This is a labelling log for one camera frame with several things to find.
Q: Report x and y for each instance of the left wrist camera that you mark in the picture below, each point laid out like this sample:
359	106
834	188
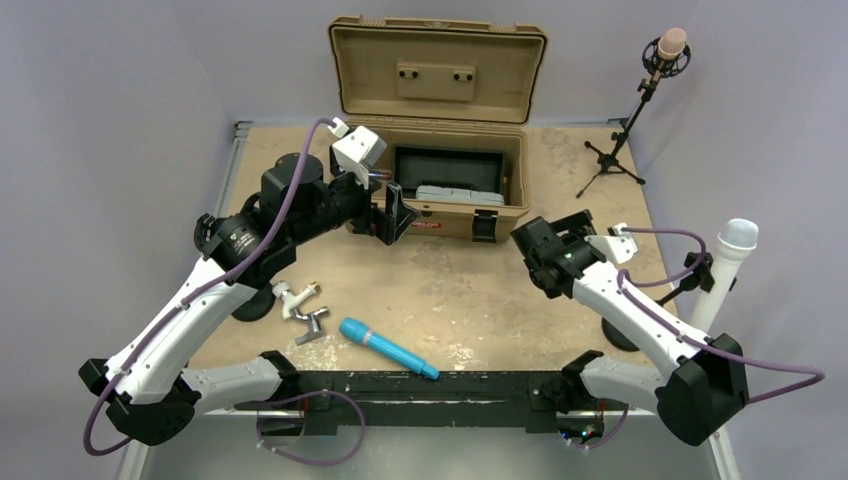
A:
356	150

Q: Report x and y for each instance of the grey plastic bit case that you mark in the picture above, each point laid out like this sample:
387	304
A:
457	195

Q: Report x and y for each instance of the blue microphone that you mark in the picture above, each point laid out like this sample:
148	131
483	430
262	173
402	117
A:
361	334

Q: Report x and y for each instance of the white chrome faucet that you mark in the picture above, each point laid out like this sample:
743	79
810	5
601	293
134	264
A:
291	309

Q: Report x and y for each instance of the white microphone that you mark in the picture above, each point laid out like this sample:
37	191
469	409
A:
735	242

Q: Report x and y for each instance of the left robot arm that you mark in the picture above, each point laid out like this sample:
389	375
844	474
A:
147	390

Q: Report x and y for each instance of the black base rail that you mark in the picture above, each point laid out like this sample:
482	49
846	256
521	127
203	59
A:
536	402

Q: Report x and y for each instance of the black tripod mic stand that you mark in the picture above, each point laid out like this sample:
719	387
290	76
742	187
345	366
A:
609	163

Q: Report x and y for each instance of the left black mic stand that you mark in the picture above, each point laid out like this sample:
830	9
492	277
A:
256	308

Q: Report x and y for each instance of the black toolbox tray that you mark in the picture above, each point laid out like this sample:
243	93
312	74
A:
469	169

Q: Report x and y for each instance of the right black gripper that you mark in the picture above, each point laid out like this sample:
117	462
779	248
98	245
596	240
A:
579	225

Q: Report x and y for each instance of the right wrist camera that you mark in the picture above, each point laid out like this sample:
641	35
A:
617	246

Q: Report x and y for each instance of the right black mic stand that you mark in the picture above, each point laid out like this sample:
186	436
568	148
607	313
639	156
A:
698	278

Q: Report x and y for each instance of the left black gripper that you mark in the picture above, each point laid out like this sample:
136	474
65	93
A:
388	223

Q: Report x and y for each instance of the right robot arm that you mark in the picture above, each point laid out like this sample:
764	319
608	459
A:
694	384

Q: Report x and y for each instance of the pink microphone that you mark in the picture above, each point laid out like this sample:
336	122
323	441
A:
668	55

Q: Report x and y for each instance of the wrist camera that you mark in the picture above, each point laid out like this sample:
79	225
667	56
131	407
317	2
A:
617	246
356	150

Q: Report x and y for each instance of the tan plastic toolbox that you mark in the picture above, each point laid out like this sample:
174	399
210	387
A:
443	84

